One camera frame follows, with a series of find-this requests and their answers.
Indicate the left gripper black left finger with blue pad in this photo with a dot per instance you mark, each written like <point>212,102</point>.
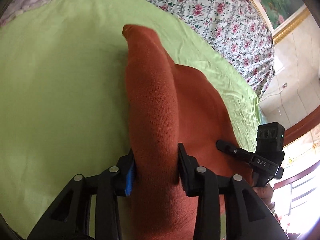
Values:
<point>68,217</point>

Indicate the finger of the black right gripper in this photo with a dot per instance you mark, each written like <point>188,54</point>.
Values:
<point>235,152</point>

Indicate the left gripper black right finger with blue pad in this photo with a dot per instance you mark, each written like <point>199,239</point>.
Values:
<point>247,216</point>

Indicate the rust orange knit sweater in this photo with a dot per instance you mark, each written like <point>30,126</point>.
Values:
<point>170,104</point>

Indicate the person's right hand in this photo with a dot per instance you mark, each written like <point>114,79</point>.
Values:
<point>266,194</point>

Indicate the light green bed sheet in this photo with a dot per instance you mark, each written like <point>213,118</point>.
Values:
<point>64,107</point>

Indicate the rose floral bed cover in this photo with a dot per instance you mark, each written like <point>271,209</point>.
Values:
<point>212,17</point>

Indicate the gold framed flower painting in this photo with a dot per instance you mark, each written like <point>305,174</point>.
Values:
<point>281,16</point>

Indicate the black camera box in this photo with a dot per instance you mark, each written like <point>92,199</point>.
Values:
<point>270,138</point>

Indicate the brown wooden door frame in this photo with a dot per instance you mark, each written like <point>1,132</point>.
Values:
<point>302,127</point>

